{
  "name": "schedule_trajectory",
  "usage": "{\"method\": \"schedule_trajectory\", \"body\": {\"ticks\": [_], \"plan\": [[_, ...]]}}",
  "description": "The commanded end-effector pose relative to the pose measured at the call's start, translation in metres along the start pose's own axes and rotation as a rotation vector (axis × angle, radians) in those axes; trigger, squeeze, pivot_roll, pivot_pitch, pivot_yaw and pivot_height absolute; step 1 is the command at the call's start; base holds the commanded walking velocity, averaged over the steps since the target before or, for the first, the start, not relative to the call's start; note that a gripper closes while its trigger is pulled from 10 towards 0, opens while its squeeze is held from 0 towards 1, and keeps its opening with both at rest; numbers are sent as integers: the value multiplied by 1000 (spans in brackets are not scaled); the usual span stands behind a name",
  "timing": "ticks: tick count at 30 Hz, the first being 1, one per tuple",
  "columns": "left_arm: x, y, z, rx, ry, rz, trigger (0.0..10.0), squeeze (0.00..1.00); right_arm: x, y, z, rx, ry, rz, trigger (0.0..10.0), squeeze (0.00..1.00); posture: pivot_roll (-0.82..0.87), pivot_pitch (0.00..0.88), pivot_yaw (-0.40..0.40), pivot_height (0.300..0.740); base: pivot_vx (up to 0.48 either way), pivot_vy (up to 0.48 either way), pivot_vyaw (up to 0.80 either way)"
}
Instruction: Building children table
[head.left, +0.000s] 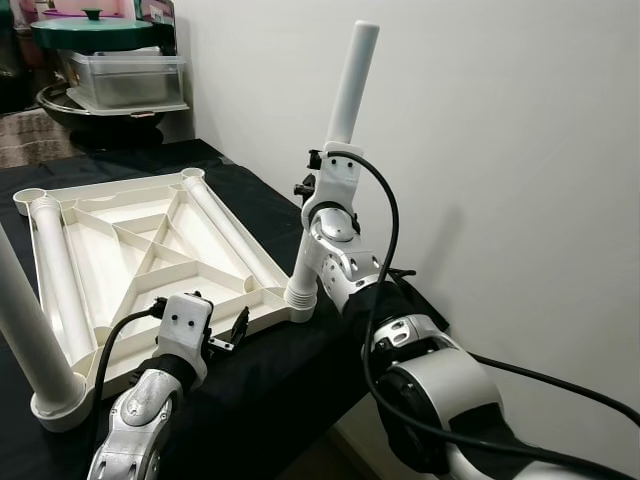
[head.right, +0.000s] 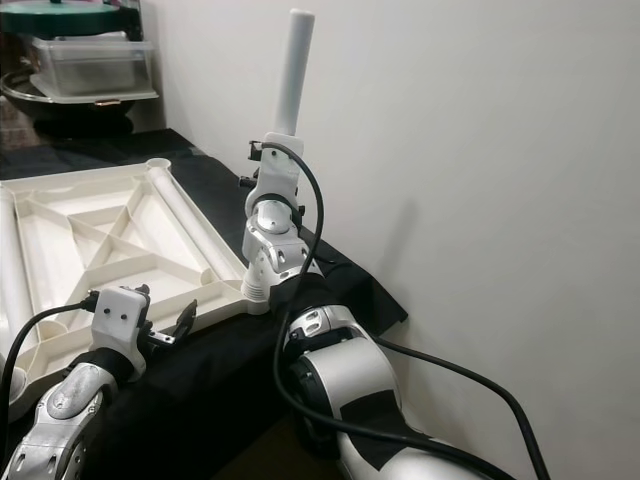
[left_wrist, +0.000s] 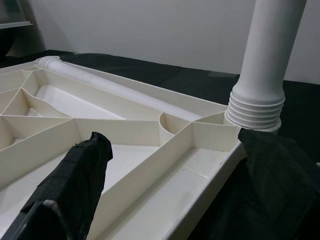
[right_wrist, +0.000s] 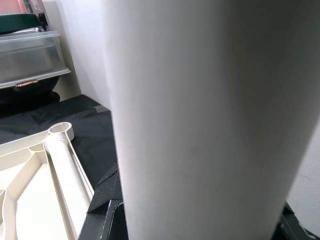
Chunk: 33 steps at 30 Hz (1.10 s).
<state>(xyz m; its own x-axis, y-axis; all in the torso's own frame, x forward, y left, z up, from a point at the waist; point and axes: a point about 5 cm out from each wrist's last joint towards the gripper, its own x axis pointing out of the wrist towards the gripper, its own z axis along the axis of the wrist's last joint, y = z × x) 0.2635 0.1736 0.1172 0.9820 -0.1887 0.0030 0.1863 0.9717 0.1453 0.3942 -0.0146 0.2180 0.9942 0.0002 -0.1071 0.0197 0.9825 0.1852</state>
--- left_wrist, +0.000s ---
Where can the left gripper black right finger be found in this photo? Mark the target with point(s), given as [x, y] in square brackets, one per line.
[287, 195]

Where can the white plastic table top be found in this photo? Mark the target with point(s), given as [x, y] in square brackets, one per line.
[150, 175]

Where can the white plastic table leg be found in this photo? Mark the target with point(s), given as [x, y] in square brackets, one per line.
[112, 87]
[270, 62]

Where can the black tablecloth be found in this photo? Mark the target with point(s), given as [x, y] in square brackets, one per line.
[175, 72]

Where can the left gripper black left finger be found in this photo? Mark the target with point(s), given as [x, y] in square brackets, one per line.
[75, 187]

